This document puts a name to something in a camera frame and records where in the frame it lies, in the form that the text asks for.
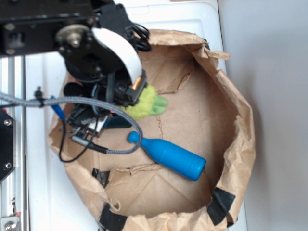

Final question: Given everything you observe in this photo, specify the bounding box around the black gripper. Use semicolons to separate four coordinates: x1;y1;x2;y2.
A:
64;70;147;139

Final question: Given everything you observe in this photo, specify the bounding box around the green plush animal toy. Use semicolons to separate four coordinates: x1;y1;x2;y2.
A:
119;85;169;120

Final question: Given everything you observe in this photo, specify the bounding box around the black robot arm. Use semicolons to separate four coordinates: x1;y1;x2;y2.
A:
0;0;152;107

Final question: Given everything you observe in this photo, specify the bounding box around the dark green toy cucumber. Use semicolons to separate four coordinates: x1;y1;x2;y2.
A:
105;114;132;129

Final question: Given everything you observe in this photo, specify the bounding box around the blue plastic toy bottle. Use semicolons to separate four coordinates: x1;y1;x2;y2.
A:
141;138;206;181

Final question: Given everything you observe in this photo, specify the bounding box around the white plastic bin lid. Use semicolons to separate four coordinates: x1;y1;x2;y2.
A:
26;0;226;231

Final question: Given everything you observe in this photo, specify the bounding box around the crumpled brown paper bag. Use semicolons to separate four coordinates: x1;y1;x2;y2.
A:
48;29;257;231

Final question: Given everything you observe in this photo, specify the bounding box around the thin black wire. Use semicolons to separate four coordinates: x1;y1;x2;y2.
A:
58;113;101;163

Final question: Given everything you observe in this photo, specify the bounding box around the black metal bracket plate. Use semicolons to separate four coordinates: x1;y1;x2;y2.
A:
0;108;16;184

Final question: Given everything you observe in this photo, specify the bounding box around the grey braided cable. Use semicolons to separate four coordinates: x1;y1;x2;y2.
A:
0;92;143;155

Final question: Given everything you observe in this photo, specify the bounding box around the aluminium frame rail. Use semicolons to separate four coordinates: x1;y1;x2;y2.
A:
0;56;29;231

